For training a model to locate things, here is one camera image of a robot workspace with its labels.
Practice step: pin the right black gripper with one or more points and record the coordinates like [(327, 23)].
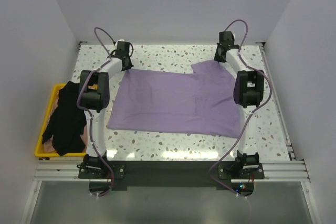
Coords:
[(217, 57)]

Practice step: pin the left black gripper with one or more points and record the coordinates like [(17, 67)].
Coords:
[(129, 64)]

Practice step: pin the purple t shirt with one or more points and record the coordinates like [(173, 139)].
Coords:
[(200, 102)]

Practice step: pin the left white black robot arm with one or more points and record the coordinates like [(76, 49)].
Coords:
[(94, 94)]

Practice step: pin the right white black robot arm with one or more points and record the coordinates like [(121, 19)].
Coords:
[(248, 94)]

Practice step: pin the black t shirt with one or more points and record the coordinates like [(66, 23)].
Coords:
[(67, 119)]

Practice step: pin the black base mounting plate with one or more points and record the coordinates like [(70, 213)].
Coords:
[(121, 175)]

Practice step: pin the yellow plastic tray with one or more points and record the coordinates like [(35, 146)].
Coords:
[(44, 140)]

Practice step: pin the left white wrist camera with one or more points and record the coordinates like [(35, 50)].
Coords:
[(119, 42)]

